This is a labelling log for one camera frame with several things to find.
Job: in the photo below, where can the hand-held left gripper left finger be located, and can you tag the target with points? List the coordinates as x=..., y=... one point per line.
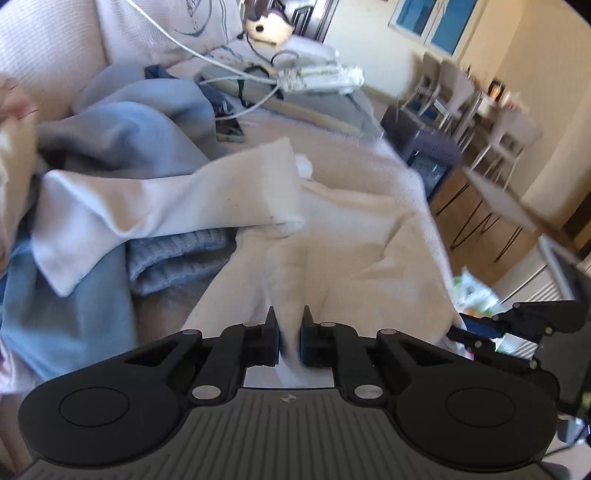
x=272, y=341

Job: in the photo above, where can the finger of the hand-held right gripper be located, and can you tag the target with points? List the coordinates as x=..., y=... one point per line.
x=480, y=325
x=480, y=345

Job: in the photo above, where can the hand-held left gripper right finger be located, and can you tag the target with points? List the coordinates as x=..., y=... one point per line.
x=307, y=341

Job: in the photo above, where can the white sweatshirt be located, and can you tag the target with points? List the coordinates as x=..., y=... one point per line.
x=184, y=203

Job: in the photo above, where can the white ribbed cabinet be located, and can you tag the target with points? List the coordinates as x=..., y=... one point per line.
x=535, y=290

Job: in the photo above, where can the light blue knit sweater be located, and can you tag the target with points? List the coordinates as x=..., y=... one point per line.
x=180, y=258

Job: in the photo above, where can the grey hairpin-leg coffee table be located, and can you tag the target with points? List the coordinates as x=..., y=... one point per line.
x=498, y=198

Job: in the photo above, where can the dark purple heater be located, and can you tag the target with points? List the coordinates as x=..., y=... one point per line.
x=425, y=147

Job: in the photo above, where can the grey dining chair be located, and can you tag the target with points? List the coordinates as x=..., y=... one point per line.
x=429, y=74
x=461, y=87
x=512, y=134

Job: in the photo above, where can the phone with green case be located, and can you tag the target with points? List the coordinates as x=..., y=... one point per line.
x=230, y=131

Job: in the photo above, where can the dining table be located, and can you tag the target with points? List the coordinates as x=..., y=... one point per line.
x=489, y=104

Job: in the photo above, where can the beige long pillow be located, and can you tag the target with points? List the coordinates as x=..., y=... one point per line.
x=300, y=110

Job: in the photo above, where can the grey cushion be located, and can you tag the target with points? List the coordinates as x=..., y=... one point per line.
x=323, y=108

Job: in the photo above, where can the white power strip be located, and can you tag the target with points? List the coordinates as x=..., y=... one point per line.
x=318, y=78

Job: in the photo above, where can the pink garment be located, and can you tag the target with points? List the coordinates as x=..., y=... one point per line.
x=7, y=369

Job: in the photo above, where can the dark blue garment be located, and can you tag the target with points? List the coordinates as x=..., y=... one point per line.
x=159, y=71

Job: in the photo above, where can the window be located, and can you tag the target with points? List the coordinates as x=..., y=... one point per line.
x=438, y=23

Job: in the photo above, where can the cream round toy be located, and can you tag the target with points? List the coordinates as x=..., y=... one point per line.
x=268, y=27

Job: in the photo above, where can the brown entrance door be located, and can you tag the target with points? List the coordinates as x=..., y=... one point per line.
x=314, y=14

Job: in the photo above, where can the printed white back cushion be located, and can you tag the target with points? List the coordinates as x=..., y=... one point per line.
x=152, y=27

